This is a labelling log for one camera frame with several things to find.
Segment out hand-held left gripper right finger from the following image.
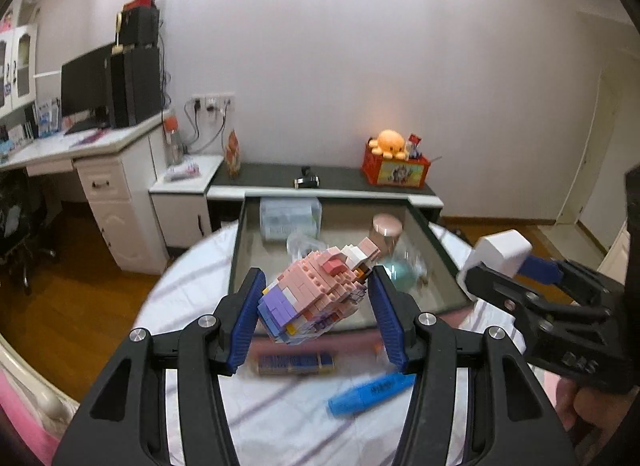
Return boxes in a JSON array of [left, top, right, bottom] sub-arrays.
[[368, 265, 569, 466]]

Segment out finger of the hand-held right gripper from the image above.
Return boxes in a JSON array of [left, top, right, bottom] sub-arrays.
[[457, 265, 553, 327], [517, 255, 626, 311]]

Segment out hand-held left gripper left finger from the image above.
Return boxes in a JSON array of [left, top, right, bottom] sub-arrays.
[[52, 267, 267, 466]]

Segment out white rounded plastic device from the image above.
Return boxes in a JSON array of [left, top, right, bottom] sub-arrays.
[[457, 229, 533, 303]]

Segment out pink purple building block figure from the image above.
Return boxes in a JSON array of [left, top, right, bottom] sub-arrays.
[[256, 238, 381, 347]]

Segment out pink storage box black rim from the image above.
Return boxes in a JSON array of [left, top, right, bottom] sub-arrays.
[[227, 196, 473, 347]]

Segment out perfume bottle with pink cap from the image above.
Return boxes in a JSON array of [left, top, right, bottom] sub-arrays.
[[370, 213, 432, 293]]

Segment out clear plastic box white label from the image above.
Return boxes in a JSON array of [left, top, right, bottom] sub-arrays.
[[259, 197, 322, 243]]

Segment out person's right hand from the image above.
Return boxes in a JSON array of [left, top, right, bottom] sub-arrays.
[[555, 375, 640, 453]]

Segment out dark blue rectangular box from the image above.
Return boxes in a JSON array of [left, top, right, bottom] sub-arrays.
[[256, 352, 335, 376]]

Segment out blue highlighter pen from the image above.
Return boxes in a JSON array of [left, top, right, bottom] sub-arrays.
[[327, 372, 417, 418]]

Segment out white door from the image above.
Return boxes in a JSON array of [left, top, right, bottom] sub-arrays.
[[552, 10, 640, 267]]

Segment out small white cabinet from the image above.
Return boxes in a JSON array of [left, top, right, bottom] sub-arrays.
[[149, 153, 225, 249]]

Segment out red printed toy crate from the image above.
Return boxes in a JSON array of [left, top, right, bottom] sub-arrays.
[[362, 141, 432, 190]]

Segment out dark top low cabinet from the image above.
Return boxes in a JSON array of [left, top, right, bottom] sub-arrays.
[[207, 162, 445, 227]]

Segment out pink printed papers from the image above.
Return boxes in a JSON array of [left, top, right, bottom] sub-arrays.
[[165, 161, 202, 181]]

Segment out white desk with drawers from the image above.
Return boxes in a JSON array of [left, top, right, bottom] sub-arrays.
[[0, 116, 173, 277]]

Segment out orange octopus plush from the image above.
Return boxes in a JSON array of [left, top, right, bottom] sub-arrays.
[[368, 130, 408, 161]]

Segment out bottle with orange cap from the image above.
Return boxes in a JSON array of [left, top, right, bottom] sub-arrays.
[[162, 116, 184, 167]]

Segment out pink blanket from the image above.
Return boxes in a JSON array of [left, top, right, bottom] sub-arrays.
[[0, 361, 61, 457]]

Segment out black office chair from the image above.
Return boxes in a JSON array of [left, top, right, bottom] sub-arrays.
[[0, 166, 58, 297]]

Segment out pink book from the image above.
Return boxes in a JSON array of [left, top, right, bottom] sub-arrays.
[[70, 128, 111, 147]]

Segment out large black speaker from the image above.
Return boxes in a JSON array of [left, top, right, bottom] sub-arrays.
[[107, 46, 165, 129]]

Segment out blue white packets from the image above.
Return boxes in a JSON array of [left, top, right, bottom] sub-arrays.
[[35, 98, 62, 139]]

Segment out black computer monitor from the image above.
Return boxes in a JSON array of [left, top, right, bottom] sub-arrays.
[[60, 43, 115, 129]]

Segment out small black speaker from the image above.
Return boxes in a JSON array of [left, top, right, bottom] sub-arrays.
[[117, 8, 161, 46]]

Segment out white glass-door cabinet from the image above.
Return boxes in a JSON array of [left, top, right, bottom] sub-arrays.
[[0, 22, 40, 119]]

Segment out black power cable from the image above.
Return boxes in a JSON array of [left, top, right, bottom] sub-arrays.
[[182, 100, 231, 154]]

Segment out cream bed frame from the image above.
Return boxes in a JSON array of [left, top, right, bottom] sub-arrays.
[[0, 331, 81, 422]]

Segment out white wall power outlet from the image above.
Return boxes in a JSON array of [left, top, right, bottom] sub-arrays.
[[191, 92, 236, 109]]

